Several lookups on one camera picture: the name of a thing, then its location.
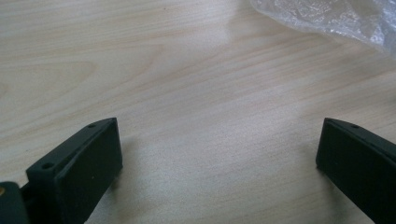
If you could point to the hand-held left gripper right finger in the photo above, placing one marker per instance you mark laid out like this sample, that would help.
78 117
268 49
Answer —
358 168

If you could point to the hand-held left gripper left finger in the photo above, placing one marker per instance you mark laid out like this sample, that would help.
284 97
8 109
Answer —
84 168

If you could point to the clear plastic bag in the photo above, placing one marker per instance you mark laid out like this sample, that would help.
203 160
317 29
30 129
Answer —
330 15

